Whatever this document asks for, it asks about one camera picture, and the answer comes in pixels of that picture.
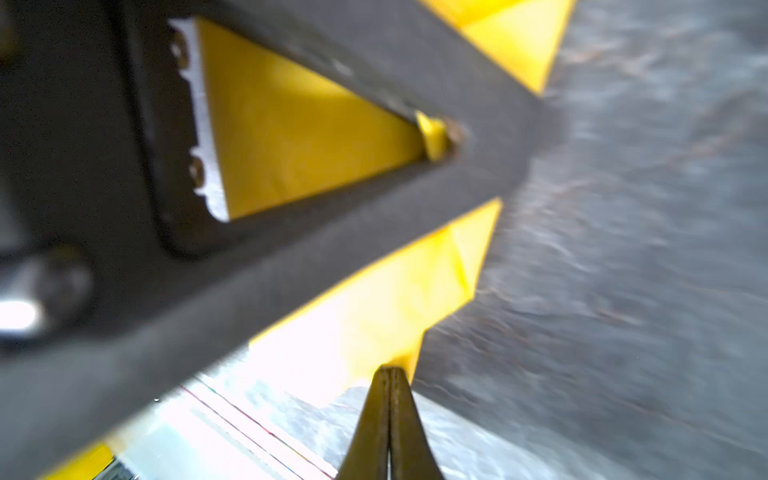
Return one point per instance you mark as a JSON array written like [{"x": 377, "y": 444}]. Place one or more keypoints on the yellow paper napkin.
[{"x": 363, "y": 146}]

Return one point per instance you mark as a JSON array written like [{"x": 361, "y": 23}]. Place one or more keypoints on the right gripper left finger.
[{"x": 368, "y": 455}]

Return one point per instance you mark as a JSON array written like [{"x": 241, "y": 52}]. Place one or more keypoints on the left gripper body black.
[{"x": 75, "y": 199}]

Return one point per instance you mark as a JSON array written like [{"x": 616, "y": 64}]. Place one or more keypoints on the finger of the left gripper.
[{"x": 55, "y": 405}]

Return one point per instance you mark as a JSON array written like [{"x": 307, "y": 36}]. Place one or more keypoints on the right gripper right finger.
[{"x": 411, "y": 456}]

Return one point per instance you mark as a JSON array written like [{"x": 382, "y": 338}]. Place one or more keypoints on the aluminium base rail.
[{"x": 220, "y": 426}]

